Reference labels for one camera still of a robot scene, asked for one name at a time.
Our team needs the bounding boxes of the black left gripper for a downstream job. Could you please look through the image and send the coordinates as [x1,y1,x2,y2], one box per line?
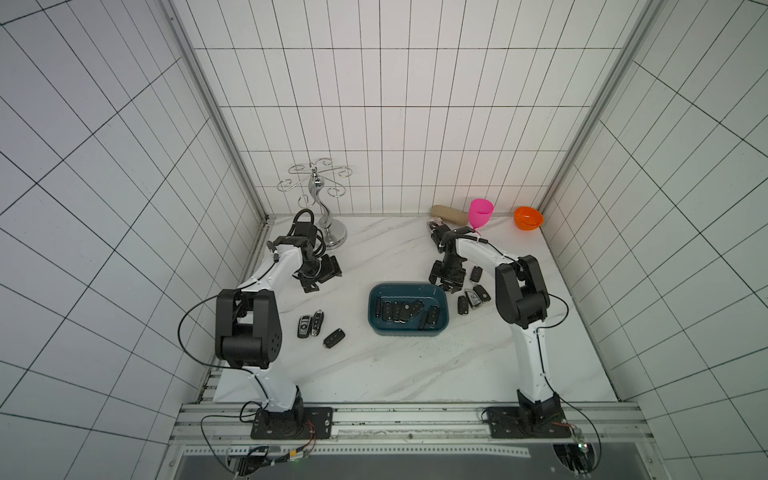
[297,254,342,293]

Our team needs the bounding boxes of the black slim key fob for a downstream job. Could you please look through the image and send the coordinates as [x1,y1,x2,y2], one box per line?
[470,266,483,283]

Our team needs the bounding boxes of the silver BMW smart key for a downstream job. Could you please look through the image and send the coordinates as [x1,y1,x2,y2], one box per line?
[464,290,483,309]

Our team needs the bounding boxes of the silver Mercedes key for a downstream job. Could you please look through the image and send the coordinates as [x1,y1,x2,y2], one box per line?
[473,284,491,303]

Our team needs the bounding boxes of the black silver flip key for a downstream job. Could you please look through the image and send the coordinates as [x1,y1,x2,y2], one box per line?
[310,310,325,336]

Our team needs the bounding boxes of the black silver BMW key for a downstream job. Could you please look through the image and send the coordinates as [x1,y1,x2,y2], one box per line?
[297,315,313,339]

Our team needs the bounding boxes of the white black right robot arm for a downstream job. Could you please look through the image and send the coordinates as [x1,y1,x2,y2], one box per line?
[427,220,563,430]

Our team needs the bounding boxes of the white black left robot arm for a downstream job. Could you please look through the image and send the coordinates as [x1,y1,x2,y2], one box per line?
[214,209,342,414]

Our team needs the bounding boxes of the teal storage box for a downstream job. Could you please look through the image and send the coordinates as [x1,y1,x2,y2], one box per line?
[368,282,450,336]

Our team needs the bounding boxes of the black VW key fob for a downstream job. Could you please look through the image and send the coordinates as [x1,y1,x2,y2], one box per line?
[457,295,470,316]

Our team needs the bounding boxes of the silver chrome cup stand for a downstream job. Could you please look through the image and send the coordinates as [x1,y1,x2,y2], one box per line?
[276,157,353,250]

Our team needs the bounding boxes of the tan bread roll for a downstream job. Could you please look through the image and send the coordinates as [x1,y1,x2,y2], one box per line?
[430,205,469,226]

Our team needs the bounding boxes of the pink plastic goblet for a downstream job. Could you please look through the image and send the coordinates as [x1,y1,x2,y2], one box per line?
[468,198,495,230]

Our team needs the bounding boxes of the orange plastic bowl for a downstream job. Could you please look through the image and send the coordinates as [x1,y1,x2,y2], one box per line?
[513,206,544,231]

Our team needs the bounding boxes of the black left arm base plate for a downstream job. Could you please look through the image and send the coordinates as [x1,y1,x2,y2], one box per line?
[250,407,334,440]

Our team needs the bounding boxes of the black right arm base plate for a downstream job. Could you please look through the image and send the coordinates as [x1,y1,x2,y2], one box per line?
[480,406,572,439]

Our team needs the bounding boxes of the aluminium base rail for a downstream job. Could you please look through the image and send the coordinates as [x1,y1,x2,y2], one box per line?
[170,402,653,454]

